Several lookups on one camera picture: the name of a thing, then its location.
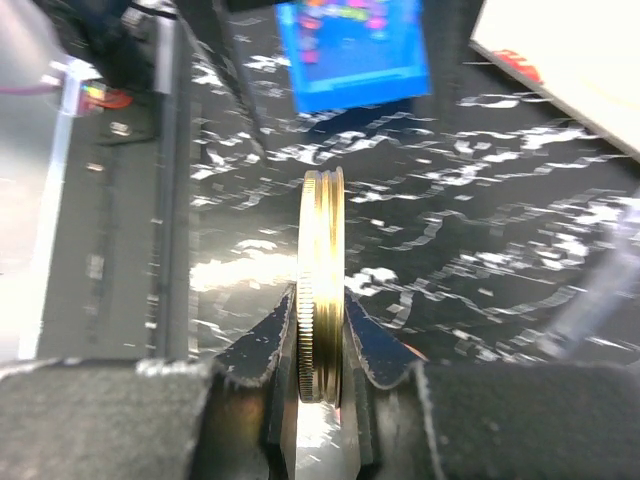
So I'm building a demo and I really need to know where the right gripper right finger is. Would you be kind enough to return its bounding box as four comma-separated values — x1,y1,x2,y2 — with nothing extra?
342,295,639,479

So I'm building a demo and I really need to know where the blue bin of star candies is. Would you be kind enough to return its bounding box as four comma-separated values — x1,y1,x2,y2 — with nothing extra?
275,0,431,113

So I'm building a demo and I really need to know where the white round jar lid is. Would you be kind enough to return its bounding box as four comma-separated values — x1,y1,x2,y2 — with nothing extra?
296,168,345,406

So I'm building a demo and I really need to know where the strawberry pattern tray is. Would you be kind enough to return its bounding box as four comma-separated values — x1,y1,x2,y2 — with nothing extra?
470,0,639,158

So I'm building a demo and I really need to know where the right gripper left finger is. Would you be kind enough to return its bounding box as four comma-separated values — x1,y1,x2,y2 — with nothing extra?
1,287,298,479

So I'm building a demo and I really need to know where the clear plastic scoop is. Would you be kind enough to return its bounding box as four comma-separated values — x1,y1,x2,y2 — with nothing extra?
537,196,639,358

